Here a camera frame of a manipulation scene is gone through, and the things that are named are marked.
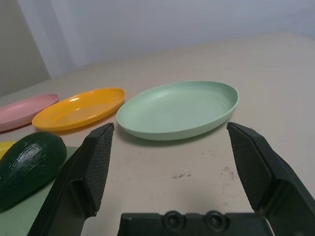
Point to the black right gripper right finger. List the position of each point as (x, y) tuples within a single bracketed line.
[(270, 182)]

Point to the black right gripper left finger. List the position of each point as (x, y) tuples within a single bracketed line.
[(73, 177)]

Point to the dark green toy avocado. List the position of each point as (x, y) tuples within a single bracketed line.
[(29, 167)]

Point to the yellow toy banana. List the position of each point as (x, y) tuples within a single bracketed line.
[(5, 147)]

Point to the green silicone cutting board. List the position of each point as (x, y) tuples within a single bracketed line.
[(22, 221)]

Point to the orange plastic plate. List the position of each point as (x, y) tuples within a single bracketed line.
[(78, 108)]

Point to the pink plastic plate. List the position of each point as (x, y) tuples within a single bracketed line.
[(22, 110)]

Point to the light green plastic plate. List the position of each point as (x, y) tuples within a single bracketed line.
[(177, 110)]

